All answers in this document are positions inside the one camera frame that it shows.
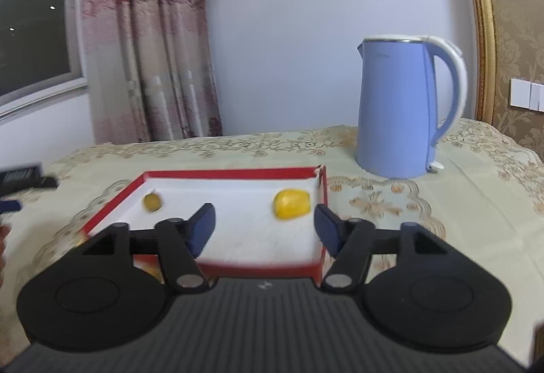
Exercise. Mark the red shallow box tray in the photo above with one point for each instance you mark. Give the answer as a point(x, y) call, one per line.
point(248, 240)

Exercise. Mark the blue electric kettle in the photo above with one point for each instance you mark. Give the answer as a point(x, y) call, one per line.
point(398, 128)

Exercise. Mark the window with white frame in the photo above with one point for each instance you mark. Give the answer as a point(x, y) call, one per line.
point(40, 59)

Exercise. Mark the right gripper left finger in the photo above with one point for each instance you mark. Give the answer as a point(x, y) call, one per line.
point(180, 241)

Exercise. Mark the yellow pepper piece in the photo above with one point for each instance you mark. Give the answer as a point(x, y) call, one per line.
point(153, 270)
point(291, 203)

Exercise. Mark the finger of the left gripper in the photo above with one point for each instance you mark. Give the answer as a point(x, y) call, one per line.
point(10, 206)
point(46, 182)

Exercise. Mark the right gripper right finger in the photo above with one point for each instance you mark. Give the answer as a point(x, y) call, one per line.
point(350, 243)

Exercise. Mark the cream embroidered tablecloth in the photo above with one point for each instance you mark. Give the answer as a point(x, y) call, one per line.
point(487, 202)

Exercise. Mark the pink patterned curtain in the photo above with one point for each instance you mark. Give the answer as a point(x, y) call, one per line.
point(148, 68)

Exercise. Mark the white wall switch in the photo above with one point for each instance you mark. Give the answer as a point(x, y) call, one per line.
point(527, 95)

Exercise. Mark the person's left hand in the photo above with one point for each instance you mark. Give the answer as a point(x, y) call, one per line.
point(4, 231)

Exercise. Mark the gold ornate frame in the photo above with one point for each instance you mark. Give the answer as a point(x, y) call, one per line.
point(487, 59)

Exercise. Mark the brown longan fruit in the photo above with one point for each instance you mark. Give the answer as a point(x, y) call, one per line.
point(152, 202)

